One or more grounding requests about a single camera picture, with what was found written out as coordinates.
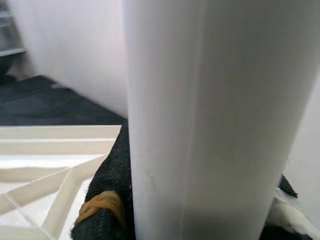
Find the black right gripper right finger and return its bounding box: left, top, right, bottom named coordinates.
left=259, top=174, right=320, bottom=240

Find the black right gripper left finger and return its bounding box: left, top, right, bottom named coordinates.
left=70, top=122, right=137, bottom=240

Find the white plastic table leg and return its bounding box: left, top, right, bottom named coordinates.
left=122, top=0, right=320, bottom=240

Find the yellow rubber band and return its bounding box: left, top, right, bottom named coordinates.
left=74, top=190, right=126, bottom=227

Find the white plastic table top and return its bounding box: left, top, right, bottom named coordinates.
left=0, top=124, right=124, bottom=240

